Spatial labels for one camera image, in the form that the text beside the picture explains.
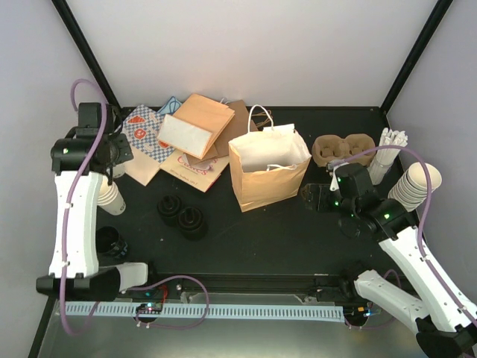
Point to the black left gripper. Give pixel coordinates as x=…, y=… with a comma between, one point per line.
x=126, y=152

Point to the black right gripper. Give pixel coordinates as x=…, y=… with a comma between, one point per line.
x=322, y=204

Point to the orange kraft paper bag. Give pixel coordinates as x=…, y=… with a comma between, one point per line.
x=267, y=166

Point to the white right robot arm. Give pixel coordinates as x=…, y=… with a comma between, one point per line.
x=440, y=316

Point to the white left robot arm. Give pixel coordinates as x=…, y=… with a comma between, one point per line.
x=81, y=162

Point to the black paper coffee cup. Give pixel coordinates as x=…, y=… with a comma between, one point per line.
x=110, y=244

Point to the blue checkered paper bag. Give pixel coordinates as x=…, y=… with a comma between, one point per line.
x=141, y=128

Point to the cardboard cup carrier stack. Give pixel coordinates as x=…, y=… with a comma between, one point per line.
x=327, y=148

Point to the left stack of paper cups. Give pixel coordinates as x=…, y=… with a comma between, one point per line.
x=110, y=199

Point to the stack of paper cups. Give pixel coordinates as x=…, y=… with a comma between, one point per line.
x=411, y=189
x=110, y=199

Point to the light blue paper bag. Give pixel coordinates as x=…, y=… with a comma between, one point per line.
x=170, y=107

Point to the cup of white straws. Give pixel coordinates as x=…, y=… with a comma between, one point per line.
x=384, y=158

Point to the folded orange paper bag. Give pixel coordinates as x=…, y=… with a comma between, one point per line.
x=196, y=125

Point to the cream cakes printed paper bag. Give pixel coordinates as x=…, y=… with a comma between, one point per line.
x=201, y=176

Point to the right stack of paper cups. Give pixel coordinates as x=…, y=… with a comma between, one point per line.
x=411, y=189

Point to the dark brown paper bag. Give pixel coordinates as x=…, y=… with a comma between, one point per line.
x=237, y=126

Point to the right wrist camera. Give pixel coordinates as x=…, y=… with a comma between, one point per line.
x=331, y=167

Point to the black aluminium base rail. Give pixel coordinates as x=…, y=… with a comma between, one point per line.
x=324, y=287

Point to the white slotted cable duct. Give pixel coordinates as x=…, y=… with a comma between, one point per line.
x=222, y=311

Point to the left black frame post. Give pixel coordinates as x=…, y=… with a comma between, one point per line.
x=68, y=18

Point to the black frame post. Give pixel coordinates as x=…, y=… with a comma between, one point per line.
x=431, y=25
x=68, y=18

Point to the right black frame post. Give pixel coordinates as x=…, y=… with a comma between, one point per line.
x=431, y=25

